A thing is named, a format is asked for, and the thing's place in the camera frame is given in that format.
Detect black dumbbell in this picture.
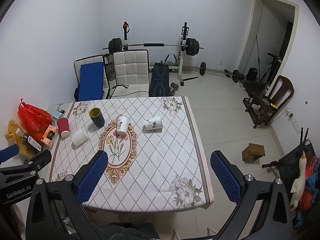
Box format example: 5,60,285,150
231,70,246,83

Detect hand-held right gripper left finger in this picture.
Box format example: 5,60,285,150
26,150,109,240

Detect blue board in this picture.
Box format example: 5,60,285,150
77,62,104,101

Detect red paper cup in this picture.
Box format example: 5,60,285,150
57,117,71,138

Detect long floor barbell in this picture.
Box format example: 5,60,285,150
199,62,233,78

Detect wide white printed cup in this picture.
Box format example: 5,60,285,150
142,115,163,132

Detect black metal rack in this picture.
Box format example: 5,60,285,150
262,127,320,228

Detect orange box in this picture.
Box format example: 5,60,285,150
40,125,59,148

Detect plain white plastic cup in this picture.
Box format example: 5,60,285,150
71,128,89,146

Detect dark brown bottle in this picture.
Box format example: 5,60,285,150
21,133,44,153

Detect dark blue cup yellow inside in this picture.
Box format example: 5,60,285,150
89,107,105,128

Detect door frame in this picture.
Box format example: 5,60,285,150
237,0,300,87

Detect white power strip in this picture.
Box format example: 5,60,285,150
284,107,301,133

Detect dark wooden chair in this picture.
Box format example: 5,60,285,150
243,75,295,129

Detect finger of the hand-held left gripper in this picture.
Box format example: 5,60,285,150
0,144,20,163
0,149,52,176

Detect red plastic bag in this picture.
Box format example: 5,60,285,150
17,98,53,141

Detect white weight bench rack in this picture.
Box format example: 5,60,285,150
122,22,191,81

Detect white padded chair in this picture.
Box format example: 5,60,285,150
112,50,151,98
74,54,111,98

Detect floral printed tablecloth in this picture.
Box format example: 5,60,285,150
49,96,215,212

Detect grey dumbbell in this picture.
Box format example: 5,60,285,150
168,82,180,96

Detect person's dark clothing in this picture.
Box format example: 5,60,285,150
99,221,161,240

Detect white duck toy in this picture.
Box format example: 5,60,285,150
290,151,307,211

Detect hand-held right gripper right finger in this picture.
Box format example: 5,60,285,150
210,150,293,240

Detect yellow plastic bag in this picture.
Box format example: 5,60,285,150
5,119,34,156

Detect barbell with black plates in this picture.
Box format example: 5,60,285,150
102,38,204,56

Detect small wooden stool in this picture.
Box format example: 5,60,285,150
241,143,266,163

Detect tall white printed paper cup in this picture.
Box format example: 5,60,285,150
116,115,131,136

